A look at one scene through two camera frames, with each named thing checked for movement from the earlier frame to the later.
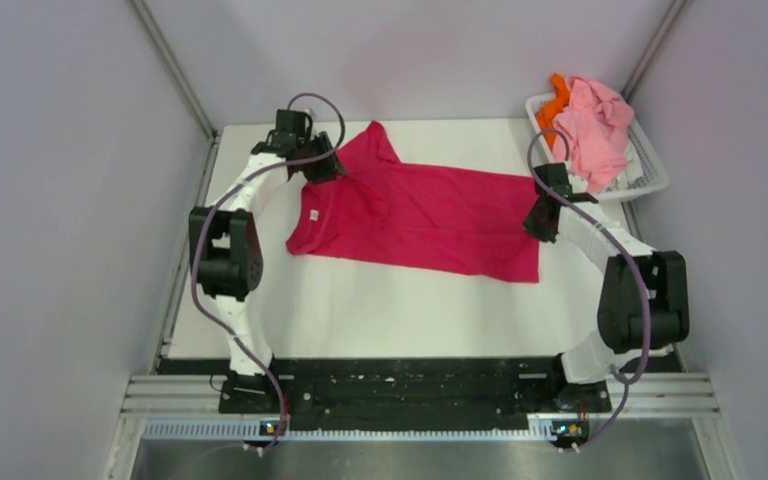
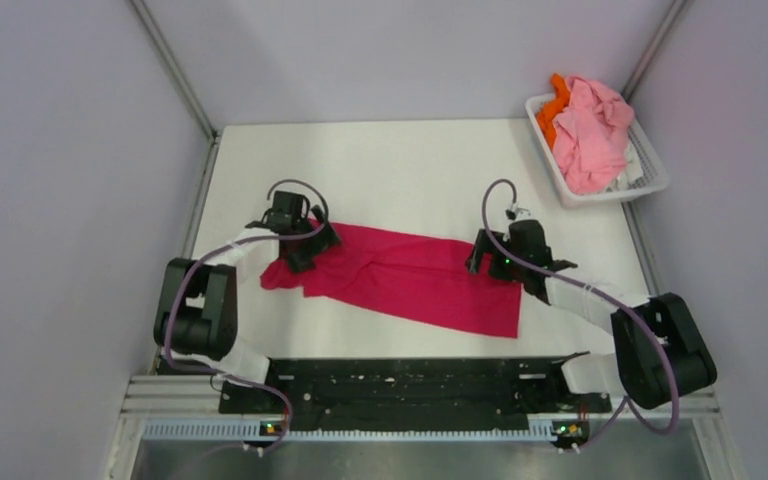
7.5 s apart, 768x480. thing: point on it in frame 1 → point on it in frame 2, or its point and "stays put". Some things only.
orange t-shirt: [545, 114] stays put
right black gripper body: [533, 225] → [506, 268]
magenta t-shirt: [440, 218] → [423, 275]
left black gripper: [326, 171] → [300, 262]
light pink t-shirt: [592, 125] stays put
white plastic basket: [655, 174] stays put
